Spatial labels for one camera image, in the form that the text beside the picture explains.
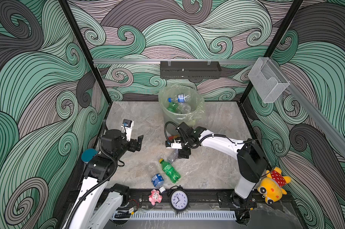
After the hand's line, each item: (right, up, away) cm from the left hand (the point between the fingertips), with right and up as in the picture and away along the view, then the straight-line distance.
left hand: (133, 132), depth 69 cm
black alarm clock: (+23, -35, +2) cm, 42 cm away
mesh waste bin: (+27, +16, +25) cm, 40 cm away
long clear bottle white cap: (+20, -17, +19) cm, 33 cm away
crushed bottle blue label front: (+12, -27, +5) cm, 30 cm away
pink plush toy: (+11, -34, +2) cm, 35 cm away
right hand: (+23, -13, +16) cm, 31 cm away
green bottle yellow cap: (+21, +14, +31) cm, 40 cm away
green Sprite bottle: (+21, -26, +8) cm, 34 cm away
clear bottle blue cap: (+26, +20, +22) cm, 39 cm away
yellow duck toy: (+70, -29, +2) cm, 76 cm away
